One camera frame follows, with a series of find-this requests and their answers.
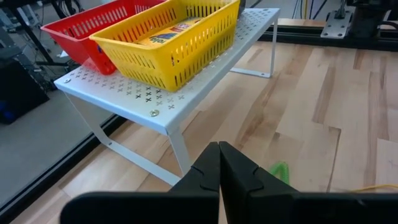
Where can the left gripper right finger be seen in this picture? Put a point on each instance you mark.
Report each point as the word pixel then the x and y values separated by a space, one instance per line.
pixel 311 208

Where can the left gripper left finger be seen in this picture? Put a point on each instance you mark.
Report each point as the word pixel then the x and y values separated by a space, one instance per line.
pixel 140 208

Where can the red plastic basket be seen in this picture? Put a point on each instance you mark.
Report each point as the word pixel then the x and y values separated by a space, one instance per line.
pixel 77 46

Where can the yellow green crayon box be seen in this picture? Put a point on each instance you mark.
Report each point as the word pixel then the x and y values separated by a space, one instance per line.
pixel 168 32

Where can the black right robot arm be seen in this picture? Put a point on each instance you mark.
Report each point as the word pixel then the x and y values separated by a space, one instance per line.
pixel 370 15

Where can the yellow rubber band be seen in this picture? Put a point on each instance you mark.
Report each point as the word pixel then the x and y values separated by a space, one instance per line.
pixel 379 187

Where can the white perforated metal shelf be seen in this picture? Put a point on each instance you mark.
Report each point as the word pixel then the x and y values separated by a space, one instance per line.
pixel 130 102

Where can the yellow plastic basket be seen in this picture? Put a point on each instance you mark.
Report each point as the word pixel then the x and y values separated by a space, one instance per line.
pixel 192 53

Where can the black case with blue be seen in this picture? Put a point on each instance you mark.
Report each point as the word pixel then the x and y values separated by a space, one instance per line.
pixel 18 90

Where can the black metal table legs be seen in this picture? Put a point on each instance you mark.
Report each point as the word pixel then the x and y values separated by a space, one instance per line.
pixel 34 37

